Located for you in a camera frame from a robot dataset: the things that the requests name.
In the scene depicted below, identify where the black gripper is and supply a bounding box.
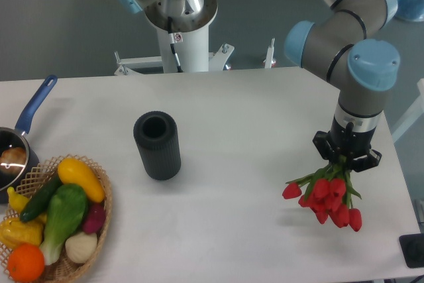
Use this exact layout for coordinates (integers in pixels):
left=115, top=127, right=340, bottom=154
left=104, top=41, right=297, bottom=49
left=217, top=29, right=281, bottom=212
left=313, top=119, right=382, bottom=172

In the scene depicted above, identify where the red tulip bouquet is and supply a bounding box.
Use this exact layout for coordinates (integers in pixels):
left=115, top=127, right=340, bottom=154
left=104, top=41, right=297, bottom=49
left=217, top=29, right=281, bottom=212
left=282, top=156, right=362, bottom=232

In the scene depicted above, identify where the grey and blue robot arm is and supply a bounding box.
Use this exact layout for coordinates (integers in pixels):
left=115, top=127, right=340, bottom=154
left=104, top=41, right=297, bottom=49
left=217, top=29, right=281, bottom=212
left=119, top=0, right=400, bottom=172

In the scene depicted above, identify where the dark grey ribbed vase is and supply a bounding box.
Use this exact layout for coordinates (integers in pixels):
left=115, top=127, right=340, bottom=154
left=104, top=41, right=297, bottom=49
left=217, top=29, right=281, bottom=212
left=133, top=111, right=181, bottom=181

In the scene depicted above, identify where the black device at edge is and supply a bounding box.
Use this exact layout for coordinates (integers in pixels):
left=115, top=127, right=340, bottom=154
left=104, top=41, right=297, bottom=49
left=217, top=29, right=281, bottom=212
left=399, top=233, right=423, bottom=268

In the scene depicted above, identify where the yellow squash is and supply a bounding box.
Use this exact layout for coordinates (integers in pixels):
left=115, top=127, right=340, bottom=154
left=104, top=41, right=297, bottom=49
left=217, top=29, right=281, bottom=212
left=57, top=158, right=105, bottom=203

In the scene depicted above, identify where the white garlic bulb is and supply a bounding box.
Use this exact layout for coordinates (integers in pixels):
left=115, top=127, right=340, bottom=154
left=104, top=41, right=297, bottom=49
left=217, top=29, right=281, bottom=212
left=65, top=231, right=97, bottom=264

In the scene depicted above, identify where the green bok choy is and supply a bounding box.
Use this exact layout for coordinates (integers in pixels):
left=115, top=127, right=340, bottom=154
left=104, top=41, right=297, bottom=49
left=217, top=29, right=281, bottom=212
left=40, top=184, right=88, bottom=266

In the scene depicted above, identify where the woven wicker basket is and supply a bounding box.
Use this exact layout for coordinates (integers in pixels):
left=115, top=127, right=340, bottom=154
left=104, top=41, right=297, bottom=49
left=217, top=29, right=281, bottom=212
left=0, top=154, right=113, bottom=283

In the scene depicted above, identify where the green cucumber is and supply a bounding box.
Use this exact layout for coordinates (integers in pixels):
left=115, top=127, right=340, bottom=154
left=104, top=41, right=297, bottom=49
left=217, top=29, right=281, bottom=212
left=19, top=174, right=62, bottom=223

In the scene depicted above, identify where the small yellow banana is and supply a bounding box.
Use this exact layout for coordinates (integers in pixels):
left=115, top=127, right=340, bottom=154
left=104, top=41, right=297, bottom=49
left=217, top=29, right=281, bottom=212
left=7, top=187, right=47, bottom=224

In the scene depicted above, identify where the bread roll in pan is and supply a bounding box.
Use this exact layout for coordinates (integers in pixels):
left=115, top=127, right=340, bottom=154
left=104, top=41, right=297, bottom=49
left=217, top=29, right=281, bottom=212
left=1, top=147, right=27, bottom=176

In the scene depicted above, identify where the orange fruit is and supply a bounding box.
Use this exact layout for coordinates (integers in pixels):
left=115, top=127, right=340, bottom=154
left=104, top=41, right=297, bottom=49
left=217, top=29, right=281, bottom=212
left=7, top=244, right=45, bottom=282

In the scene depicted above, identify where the yellow bell pepper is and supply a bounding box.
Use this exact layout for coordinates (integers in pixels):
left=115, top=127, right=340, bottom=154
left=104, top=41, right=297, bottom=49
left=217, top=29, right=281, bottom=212
left=1, top=217, right=44, bottom=250

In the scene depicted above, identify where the white frame at right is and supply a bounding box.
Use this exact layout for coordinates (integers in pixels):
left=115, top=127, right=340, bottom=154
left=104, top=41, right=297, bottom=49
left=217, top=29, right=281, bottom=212
left=391, top=78, right=423, bottom=143

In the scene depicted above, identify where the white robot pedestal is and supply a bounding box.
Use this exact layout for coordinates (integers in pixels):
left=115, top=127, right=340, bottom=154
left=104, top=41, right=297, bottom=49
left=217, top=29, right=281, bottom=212
left=113, top=0, right=278, bottom=77

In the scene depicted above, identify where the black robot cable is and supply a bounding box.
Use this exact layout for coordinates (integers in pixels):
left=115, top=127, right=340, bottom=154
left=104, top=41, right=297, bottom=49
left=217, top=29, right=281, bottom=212
left=166, top=16, right=184, bottom=73

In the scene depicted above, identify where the blue handled saucepan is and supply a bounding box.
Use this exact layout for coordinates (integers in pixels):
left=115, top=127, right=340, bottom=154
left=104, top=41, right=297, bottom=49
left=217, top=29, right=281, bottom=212
left=1, top=75, right=58, bottom=204

